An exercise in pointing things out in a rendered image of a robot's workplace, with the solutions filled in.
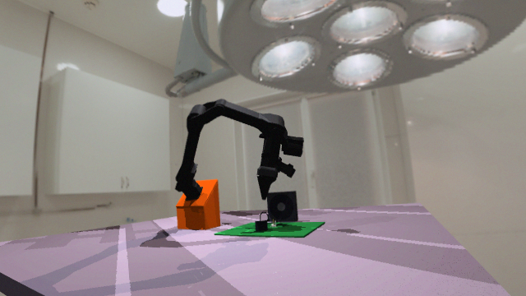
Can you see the black cooling fan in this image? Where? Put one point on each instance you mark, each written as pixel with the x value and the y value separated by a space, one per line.
pixel 282 205

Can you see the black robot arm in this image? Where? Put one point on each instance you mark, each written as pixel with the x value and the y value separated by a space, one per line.
pixel 271 126

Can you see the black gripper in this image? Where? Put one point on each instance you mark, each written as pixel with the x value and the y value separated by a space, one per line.
pixel 267 172

